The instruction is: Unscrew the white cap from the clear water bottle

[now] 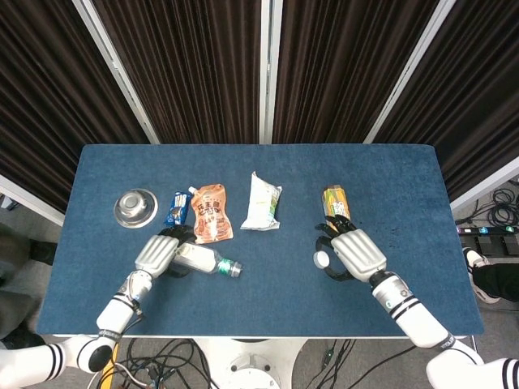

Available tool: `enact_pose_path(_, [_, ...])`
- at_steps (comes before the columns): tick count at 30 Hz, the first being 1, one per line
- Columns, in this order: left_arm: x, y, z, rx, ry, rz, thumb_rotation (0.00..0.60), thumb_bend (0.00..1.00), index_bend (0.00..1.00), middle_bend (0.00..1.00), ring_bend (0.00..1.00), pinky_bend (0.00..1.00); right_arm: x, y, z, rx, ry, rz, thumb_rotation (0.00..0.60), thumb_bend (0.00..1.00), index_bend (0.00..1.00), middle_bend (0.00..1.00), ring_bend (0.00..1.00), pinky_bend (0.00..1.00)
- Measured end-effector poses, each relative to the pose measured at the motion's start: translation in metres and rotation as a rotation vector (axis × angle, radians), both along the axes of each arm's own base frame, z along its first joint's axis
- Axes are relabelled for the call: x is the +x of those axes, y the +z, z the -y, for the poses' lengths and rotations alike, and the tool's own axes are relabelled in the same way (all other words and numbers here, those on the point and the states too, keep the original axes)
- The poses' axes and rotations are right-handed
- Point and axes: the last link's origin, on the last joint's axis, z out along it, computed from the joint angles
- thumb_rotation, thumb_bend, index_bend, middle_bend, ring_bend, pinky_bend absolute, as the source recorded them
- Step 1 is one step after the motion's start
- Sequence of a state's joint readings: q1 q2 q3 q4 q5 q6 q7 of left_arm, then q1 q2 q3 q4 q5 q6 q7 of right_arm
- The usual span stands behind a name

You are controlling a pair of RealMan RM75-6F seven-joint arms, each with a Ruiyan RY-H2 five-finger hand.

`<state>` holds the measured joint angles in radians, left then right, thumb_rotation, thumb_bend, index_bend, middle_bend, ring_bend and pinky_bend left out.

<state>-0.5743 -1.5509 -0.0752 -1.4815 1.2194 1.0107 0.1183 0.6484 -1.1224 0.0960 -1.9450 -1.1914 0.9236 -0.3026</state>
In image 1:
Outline dark brown pleated curtain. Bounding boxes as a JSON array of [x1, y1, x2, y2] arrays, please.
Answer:
[[375, 0, 519, 200], [92, 0, 263, 145], [0, 0, 152, 212], [272, 0, 442, 145]]

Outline coiled black floor cables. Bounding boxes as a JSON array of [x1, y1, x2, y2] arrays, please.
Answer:
[[456, 186, 519, 229]]

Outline white snack bag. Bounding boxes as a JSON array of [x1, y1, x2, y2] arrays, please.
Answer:
[[240, 170, 283, 232]]

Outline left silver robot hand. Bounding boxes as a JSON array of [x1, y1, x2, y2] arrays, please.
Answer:
[[133, 224, 196, 280]]

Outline transparent plastic bottle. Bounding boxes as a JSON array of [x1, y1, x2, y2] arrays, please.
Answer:
[[174, 242, 244, 279]]

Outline blue cookie packet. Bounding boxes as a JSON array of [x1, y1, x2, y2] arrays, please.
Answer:
[[163, 190, 193, 229]]

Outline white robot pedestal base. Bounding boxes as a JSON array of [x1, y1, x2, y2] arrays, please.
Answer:
[[194, 337, 310, 389]]

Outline blue table mat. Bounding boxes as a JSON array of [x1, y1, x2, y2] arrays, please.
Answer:
[[36, 143, 486, 337]]

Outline yellow floor tape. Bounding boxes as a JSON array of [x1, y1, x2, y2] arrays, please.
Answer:
[[103, 342, 122, 389]]

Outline stainless steel bowl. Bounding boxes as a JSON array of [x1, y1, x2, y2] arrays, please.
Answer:
[[113, 188, 159, 229]]

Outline white sneaker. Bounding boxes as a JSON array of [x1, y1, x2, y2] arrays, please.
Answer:
[[463, 247, 502, 305]]

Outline white partition frame rail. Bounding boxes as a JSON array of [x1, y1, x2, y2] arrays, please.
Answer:
[[0, 173, 66, 227], [448, 165, 519, 212]]

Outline yellow-capped tea bottle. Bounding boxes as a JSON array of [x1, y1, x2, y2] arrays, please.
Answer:
[[321, 185, 352, 222]]

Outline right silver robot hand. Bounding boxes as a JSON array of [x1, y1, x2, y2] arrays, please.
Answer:
[[315, 214, 388, 284]]

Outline black floor cable bundle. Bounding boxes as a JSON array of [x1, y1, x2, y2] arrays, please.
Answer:
[[87, 338, 214, 389]]

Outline white partition frame post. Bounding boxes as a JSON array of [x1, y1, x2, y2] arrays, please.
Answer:
[[362, 0, 464, 145], [72, 0, 161, 145], [258, 0, 284, 145]]

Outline black trouser leg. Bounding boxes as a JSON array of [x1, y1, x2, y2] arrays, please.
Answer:
[[474, 262, 519, 303]]

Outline black cable with inline switch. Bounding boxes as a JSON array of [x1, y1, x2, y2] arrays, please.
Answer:
[[303, 338, 414, 389]]

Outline orange spout pouch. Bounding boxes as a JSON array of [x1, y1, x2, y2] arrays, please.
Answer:
[[187, 183, 235, 246]]

